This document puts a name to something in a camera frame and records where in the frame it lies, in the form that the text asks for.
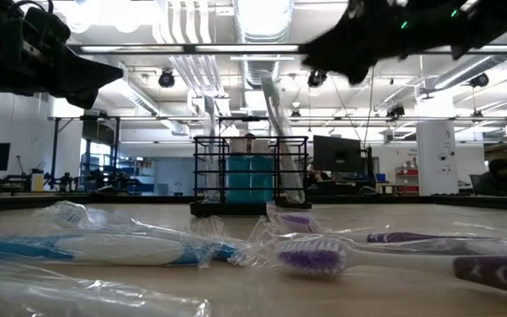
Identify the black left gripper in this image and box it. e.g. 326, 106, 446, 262
0, 6, 125, 110

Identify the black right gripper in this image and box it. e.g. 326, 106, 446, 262
301, 0, 459, 85

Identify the green white toothbrush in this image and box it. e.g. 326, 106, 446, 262
0, 254, 213, 317
260, 70, 307, 204

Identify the blue white toothbrush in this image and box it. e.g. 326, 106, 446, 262
202, 94, 219, 203
0, 215, 241, 269
33, 200, 197, 241

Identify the teal mouthwash bottle white cap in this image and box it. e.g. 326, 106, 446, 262
250, 139, 276, 204
225, 138, 251, 204

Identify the purple white toothbrush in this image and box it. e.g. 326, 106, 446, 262
229, 215, 507, 299
265, 201, 501, 246

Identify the black ceiling spotlight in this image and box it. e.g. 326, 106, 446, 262
158, 69, 176, 89
469, 72, 491, 89
385, 104, 407, 121
307, 69, 328, 88

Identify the white pillar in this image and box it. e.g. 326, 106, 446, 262
415, 121, 459, 196

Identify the red shelf rack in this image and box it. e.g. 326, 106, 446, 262
394, 166, 420, 195

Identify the person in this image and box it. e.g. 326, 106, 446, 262
474, 158, 507, 197

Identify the thin hanging cable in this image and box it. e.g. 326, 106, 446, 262
364, 65, 376, 149

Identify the silver ventilation duct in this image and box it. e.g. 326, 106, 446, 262
233, 0, 295, 92

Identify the black wire caddy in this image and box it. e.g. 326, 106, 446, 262
190, 135, 313, 218

